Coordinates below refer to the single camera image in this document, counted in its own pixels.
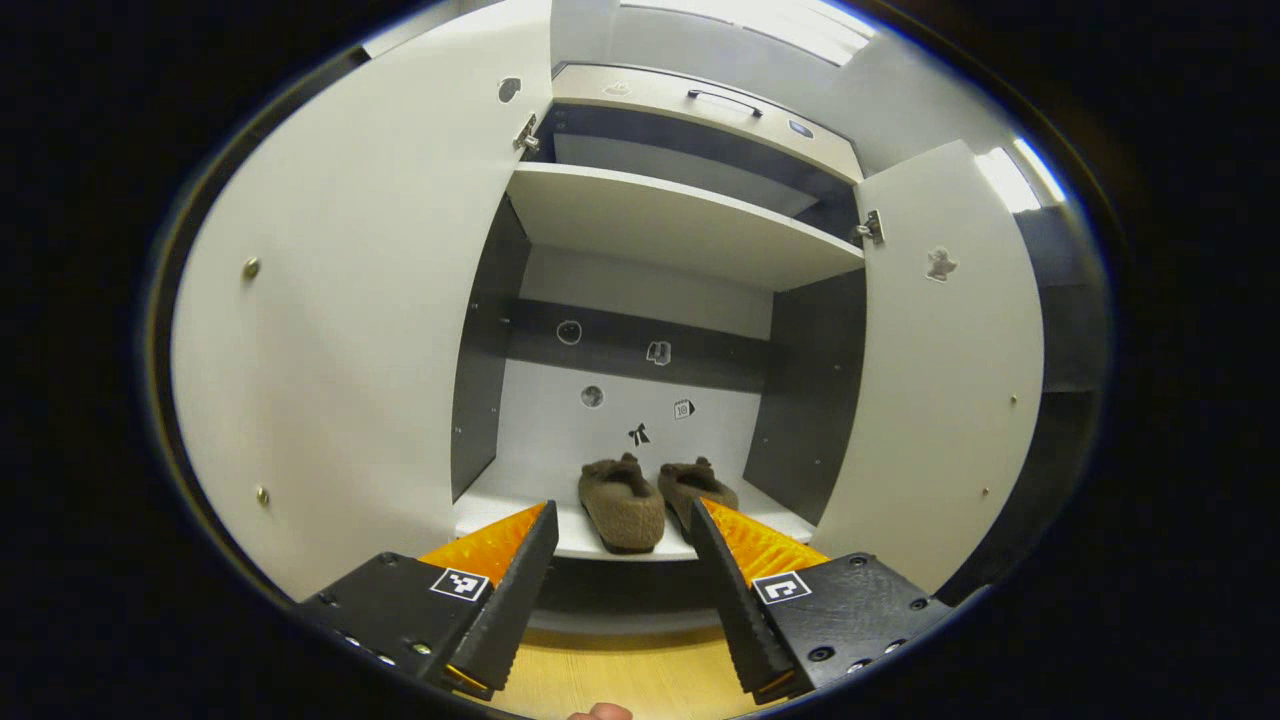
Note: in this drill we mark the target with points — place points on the beige cabinet drawer front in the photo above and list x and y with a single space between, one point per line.
650 105

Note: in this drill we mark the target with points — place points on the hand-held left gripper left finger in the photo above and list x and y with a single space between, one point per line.
515 600

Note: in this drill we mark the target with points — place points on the brown suede shoe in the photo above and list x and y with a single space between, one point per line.
625 515
690 482

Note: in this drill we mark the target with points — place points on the white and grey shoe cabinet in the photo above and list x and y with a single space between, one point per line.
545 440

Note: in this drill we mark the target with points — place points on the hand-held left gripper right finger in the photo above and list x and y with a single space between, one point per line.
735 600

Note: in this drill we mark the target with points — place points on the large ceiling light panel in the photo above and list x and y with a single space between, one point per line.
780 30

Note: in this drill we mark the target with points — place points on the small ceiling light panel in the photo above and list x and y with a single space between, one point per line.
1005 180

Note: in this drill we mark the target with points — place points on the white shoe cabinet door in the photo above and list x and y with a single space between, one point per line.
930 400
350 350

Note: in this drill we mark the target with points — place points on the metal door hinge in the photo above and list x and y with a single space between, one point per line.
870 227
526 133

